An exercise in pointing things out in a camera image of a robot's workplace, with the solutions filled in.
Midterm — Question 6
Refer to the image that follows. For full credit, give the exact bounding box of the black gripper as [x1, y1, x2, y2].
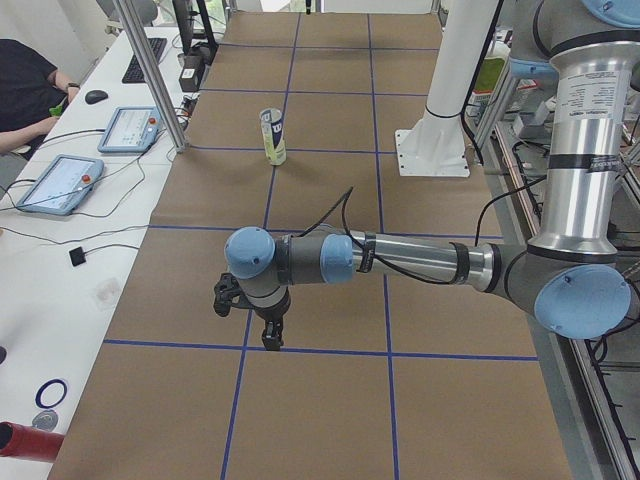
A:
[254, 294, 291, 350]

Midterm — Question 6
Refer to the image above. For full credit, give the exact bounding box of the brown paper table mat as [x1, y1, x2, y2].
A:
[50, 13, 571, 479]

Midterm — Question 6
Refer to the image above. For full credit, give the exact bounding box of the small black square device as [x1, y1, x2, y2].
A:
[69, 246, 86, 267]

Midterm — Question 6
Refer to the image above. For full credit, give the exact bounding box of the grey tape roll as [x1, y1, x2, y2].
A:
[31, 409, 59, 432]

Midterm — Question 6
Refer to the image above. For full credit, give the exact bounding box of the far blue teach pendant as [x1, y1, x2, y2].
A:
[97, 106, 162, 154]

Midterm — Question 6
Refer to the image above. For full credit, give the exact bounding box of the blue teach pendant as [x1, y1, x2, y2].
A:
[16, 154, 104, 216]
[97, 106, 162, 154]

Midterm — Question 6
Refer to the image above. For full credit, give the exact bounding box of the near blue teach pendant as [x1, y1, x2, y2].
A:
[16, 154, 104, 216]

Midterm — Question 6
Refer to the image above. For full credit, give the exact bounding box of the red cylinder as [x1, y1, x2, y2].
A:
[1, 421, 65, 463]

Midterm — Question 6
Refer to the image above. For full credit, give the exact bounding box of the black box with label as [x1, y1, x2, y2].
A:
[179, 55, 205, 93]

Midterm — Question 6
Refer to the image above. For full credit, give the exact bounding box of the black monitor stand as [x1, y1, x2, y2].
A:
[172, 0, 218, 60]

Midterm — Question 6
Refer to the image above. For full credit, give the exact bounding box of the black keyboard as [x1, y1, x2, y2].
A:
[121, 37, 169, 85]

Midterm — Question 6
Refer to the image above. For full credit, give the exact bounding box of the black computer mouse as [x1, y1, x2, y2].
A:
[84, 89, 109, 105]

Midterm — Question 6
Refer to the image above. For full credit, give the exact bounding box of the person in black shirt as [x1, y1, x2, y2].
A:
[1, 39, 80, 154]

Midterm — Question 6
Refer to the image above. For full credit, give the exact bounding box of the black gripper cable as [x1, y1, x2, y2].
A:
[294, 185, 456, 286]

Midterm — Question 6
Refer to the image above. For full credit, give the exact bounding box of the grey aluminium frame post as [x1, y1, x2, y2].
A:
[114, 0, 187, 153]

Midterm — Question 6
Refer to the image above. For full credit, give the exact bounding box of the blue tape ring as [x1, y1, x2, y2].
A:
[35, 378, 69, 409]

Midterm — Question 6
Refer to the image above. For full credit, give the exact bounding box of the aluminium side rack frame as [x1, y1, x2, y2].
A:
[498, 50, 639, 479]

